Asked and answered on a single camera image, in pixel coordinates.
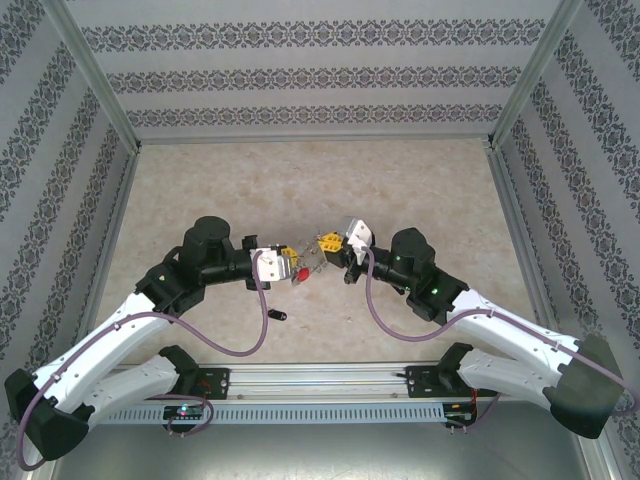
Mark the large silver split keyring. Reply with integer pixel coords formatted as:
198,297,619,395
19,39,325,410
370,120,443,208
298,234,332,282

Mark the small circuit board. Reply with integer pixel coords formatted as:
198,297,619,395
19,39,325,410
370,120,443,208
163,405,206,420
444,402,476,424

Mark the grey metal base sheet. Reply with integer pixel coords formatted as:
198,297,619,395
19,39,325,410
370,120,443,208
49,422,614,480

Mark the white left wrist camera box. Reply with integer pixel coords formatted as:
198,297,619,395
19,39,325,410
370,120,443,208
249,246,294,284

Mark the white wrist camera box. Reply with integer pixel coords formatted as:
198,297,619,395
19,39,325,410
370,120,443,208
249,246,294,284
341,215,375,262

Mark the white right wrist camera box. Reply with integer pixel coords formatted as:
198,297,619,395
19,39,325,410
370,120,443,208
341,215,375,262

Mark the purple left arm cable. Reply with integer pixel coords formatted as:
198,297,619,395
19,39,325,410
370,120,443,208
17,249,271,471

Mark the aluminium frame side rail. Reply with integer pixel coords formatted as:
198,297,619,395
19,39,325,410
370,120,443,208
74,147,144,346
487,144,629,480

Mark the aluminium frame back rail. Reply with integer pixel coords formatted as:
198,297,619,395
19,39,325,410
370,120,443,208
134,133,496,147

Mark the aluminium mounting rail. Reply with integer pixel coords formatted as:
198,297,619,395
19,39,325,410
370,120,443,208
112,363,481,401

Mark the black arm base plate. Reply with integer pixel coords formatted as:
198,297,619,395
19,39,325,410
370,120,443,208
197,367,232,401
405,365,447,399

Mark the grey slotted cable duct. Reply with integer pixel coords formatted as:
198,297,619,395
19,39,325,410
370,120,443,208
94,402,481,427

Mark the short purple cable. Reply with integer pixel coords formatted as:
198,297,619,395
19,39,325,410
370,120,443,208
467,392,503,432
167,397,216,437

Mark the aluminium frame post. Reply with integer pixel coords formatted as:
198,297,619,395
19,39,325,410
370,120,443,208
487,0,599,151

